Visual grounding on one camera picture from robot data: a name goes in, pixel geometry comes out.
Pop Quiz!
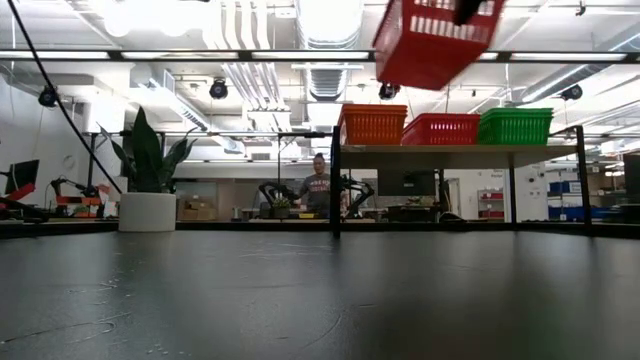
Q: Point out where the black bar with light strips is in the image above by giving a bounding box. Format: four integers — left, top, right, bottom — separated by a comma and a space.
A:
0, 48, 640, 65

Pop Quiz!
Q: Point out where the rack with blue bins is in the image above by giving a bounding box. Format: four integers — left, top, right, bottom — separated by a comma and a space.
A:
547, 179, 594, 221

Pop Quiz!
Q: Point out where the black metal table frame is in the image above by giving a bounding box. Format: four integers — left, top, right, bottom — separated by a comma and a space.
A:
0, 218, 640, 240

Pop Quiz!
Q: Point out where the black and red background robot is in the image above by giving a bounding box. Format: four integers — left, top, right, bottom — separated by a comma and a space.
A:
48, 175, 119, 219

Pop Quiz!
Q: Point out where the wooden shelf with black frame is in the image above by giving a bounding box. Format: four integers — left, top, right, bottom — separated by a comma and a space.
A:
329, 124, 594, 237

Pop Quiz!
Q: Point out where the snake plant in white pot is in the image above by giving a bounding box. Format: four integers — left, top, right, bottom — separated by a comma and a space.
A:
97, 105, 197, 233

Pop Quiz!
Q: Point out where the white ceiling air duct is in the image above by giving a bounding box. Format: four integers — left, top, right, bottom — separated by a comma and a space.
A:
294, 0, 365, 127

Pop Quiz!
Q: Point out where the rack with red bins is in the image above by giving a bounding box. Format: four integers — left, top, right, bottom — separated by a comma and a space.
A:
476, 188, 506, 221

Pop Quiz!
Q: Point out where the black wall screen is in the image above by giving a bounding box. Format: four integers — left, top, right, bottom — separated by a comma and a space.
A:
376, 169, 438, 197

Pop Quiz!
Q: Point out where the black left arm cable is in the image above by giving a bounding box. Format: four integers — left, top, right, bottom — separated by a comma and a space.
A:
5, 0, 125, 195

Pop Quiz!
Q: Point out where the black computer monitor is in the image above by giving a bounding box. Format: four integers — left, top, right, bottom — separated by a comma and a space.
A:
622, 153, 640, 224
2, 158, 41, 197

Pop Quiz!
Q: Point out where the brown cardboard box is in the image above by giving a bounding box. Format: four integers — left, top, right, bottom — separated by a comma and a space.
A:
177, 197, 219, 222

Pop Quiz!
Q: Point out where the small background potted plant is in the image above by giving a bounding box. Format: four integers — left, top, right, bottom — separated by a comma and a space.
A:
269, 195, 293, 220

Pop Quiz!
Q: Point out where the black background rig frame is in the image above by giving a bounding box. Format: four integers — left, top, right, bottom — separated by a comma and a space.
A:
82, 129, 332, 201

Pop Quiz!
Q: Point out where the person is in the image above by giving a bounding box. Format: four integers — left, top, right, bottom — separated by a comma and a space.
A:
298, 152, 335, 220

